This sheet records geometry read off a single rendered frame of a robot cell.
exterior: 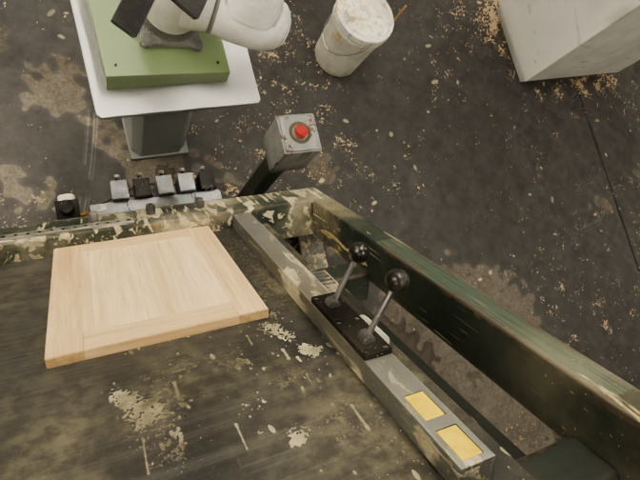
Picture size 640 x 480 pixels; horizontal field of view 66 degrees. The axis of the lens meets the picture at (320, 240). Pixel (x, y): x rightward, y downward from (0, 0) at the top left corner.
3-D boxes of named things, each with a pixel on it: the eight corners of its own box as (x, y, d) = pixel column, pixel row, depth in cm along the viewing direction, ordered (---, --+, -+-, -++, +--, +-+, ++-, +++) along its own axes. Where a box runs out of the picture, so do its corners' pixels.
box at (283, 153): (295, 135, 164) (313, 111, 148) (303, 170, 163) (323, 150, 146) (261, 138, 159) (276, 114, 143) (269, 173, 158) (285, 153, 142)
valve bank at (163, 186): (215, 177, 170) (228, 152, 148) (223, 217, 168) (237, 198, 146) (52, 196, 151) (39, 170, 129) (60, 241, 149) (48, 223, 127)
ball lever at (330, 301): (332, 307, 91) (367, 242, 89) (342, 316, 88) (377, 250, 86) (316, 301, 89) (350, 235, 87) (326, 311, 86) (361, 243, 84)
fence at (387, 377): (250, 225, 139) (250, 211, 137) (491, 480, 59) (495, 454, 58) (232, 228, 137) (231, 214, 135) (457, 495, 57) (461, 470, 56)
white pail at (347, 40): (355, 30, 275) (397, -30, 232) (370, 79, 272) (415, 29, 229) (303, 31, 262) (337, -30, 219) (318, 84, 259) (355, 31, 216)
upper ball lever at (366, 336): (365, 340, 81) (404, 269, 79) (377, 352, 78) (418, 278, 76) (348, 335, 79) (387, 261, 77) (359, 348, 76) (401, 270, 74)
